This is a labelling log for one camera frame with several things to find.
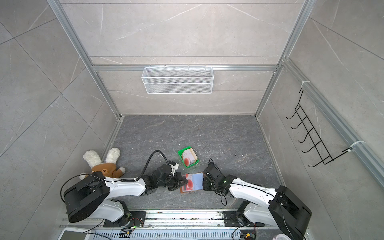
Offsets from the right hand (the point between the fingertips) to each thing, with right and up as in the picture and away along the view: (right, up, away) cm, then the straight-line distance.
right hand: (203, 183), depth 85 cm
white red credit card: (-8, 0, -4) cm, 9 cm away
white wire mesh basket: (-17, +65, +15) cm, 69 cm away
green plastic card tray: (-15, +16, +10) cm, 24 cm away
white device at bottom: (-59, -15, -19) cm, 64 cm away
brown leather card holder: (-5, +1, -1) cm, 5 cm away
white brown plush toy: (-55, +9, -2) cm, 56 cm away
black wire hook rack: (+50, +21, -23) cm, 59 cm away
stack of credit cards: (-9, +14, +5) cm, 18 cm away
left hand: (-8, +4, -5) cm, 10 cm away
